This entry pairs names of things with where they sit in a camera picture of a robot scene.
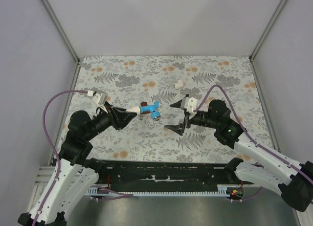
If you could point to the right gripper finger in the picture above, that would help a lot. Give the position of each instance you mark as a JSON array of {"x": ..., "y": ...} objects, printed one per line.
[
  {"x": 178, "y": 129},
  {"x": 182, "y": 104}
]

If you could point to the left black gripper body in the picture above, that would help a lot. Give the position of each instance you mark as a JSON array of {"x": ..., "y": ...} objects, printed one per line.
[{"x": 109, "y": 118}]

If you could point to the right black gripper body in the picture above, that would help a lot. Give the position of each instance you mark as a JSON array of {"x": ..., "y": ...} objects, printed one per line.
[{"x": 197, "y": 119}]

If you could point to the white elbow fitting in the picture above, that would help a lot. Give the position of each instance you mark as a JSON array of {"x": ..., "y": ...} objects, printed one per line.
[{"x": 135, "y": 109}]

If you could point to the brown plastic water faucet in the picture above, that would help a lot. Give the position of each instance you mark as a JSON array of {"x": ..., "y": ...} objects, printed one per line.
[{"x": 143, "y": 110}]

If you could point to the blue plastic water faucet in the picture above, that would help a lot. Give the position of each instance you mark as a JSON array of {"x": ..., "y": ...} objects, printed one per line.
[{"x": 153, "y": 108}]

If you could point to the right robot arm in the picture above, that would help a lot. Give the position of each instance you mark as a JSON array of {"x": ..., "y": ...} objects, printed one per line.
[{"x": 290, "y": 179}]

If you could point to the white elbow fitting far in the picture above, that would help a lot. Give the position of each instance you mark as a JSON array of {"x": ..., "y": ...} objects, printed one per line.
[{"x": 178, "y": 84}]

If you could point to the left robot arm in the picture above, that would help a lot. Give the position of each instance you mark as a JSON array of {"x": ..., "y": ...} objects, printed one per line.
[{"x": 74, "y": 173}]

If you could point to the floral patterned table mat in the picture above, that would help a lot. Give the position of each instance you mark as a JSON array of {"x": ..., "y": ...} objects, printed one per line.
[{"x": 130, "y": 80}]

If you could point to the green circuit board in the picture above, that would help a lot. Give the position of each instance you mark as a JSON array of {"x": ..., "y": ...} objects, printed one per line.
[{"x": 238, "y": 193}]

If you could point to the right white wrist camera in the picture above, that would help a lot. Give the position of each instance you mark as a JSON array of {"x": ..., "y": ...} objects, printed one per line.
[{"x": 189, "y": 104}]

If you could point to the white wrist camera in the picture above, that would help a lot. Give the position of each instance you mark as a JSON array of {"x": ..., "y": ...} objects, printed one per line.
[
  {"x": 98, "y": 97},
  {"x": 189, "y": 104}
]

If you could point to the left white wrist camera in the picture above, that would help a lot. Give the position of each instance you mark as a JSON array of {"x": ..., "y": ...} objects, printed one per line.
[{"x": 98, "y": 97}]

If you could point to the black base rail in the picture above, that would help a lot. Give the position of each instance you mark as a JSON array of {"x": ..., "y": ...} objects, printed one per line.
[{"x": 139, "y": 176}]

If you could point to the white slotted cable duct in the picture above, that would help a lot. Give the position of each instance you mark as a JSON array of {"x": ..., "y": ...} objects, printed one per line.
[{"x": 222, "y": 191}]

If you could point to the left aluminium frame post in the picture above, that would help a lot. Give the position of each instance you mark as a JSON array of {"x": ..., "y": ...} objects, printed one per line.
[{"x": 55, "y": 21}]

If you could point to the aluminium frame post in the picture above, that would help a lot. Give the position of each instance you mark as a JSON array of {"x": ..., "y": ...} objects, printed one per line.
[
  {"x": 273, "y": 19},
  {"x": 55, "y": 21}
]

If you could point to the right aluminium frame post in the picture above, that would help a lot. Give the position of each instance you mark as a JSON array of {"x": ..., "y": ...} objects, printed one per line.
[{"x": 273, "y": 19}]

